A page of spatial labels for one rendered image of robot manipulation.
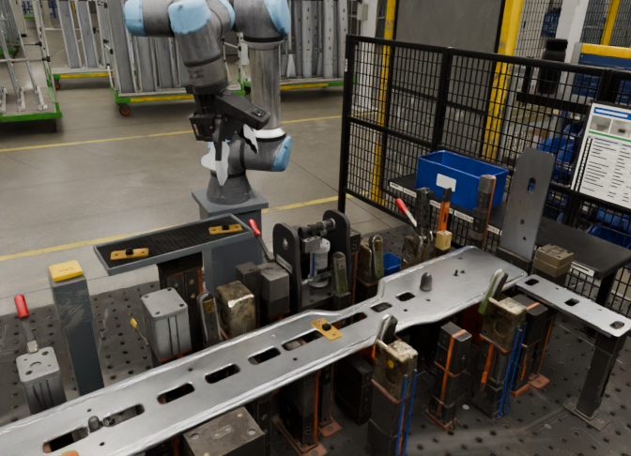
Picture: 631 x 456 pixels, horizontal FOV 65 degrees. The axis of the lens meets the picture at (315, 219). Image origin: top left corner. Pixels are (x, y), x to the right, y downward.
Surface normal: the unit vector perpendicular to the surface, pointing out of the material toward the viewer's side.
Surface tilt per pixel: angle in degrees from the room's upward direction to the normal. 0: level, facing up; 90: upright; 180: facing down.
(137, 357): 0
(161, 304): 0
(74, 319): 90
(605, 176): 90
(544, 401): 0
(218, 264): 90
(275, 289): 90
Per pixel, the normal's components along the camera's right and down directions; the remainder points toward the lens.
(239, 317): 0.58, 0.36
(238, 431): 0.03, -0.91
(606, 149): -0.82, 0.22
